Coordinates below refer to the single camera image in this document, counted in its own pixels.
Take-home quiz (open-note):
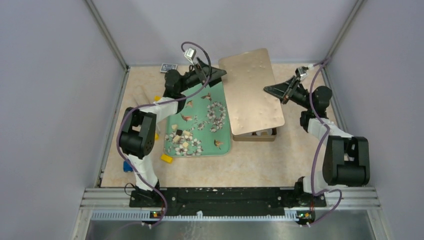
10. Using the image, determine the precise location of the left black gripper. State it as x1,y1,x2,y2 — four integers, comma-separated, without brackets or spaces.
178,57,226,93

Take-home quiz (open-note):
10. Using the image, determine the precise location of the white paper cup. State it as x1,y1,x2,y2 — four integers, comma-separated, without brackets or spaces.
256,129,273,136
239,132,253,137

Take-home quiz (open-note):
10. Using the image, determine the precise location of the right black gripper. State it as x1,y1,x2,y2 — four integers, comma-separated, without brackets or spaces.
263,76,313,110

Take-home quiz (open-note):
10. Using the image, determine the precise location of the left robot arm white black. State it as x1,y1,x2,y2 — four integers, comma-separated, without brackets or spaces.
116,59,227,207

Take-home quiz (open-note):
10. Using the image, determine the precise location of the yellow block near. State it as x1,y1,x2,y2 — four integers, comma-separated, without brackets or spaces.
160,154,173,164

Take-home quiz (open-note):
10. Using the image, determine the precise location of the brown box lid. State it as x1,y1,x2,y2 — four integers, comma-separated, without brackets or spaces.
218,48,286,135

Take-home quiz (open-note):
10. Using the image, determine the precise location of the brown chocolate box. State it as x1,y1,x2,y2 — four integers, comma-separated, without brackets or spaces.
232,128,277,142

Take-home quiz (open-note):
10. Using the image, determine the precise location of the blue toy car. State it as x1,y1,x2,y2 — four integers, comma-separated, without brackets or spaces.
122,161,134,173

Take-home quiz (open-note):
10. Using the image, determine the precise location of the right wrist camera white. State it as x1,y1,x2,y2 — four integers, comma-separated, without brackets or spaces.
295,64,315,82

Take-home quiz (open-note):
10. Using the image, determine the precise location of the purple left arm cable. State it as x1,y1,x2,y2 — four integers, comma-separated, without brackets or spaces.
115,41,213,229

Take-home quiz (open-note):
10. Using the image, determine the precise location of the white paper cup near right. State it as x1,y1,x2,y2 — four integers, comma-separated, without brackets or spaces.
256,129,273,136

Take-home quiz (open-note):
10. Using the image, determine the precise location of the green floral tray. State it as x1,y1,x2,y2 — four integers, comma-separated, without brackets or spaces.
164,82,231,157

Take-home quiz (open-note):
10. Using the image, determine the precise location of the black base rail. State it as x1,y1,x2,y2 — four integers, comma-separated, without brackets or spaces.
129,187,327,217

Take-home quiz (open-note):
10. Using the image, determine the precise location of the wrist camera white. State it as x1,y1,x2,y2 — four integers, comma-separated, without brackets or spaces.
295,64,315,82
184,47,197,65

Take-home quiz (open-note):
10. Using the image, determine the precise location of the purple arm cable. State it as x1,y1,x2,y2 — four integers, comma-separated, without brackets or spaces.
115,41,213,229
299,57,343,228

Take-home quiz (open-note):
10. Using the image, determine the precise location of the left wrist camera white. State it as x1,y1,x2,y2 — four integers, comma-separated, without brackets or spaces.
184,47,197,65

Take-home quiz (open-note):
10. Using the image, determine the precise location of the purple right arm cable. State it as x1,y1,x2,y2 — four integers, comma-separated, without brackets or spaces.
299,57,343,228

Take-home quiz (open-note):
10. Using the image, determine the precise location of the blue card deck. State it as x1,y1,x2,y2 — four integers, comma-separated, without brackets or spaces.
159,63,178,73

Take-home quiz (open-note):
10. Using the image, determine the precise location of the white paper cup near left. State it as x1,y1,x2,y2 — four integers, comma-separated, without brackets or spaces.
239,132,253,137

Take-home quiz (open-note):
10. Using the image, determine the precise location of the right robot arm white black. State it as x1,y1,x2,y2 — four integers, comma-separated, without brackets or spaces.
263,76,371,206

